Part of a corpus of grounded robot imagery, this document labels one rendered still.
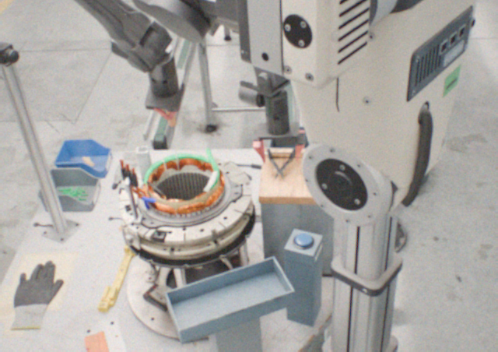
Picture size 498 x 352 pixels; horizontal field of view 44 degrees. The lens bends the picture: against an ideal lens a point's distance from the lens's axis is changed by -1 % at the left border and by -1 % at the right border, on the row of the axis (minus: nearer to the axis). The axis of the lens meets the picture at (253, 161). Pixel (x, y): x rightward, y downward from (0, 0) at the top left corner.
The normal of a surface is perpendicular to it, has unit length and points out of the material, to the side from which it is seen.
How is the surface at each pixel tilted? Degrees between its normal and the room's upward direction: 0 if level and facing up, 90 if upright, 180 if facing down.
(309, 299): 90
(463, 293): 0
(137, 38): 81
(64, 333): 0
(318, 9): 90
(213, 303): 0
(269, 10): 90
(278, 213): 90
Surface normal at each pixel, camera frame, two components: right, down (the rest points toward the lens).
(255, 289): -0.05, -0.80
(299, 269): -0.39, 0.57
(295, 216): -0.08, 0.60
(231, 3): -0.64, 0.33
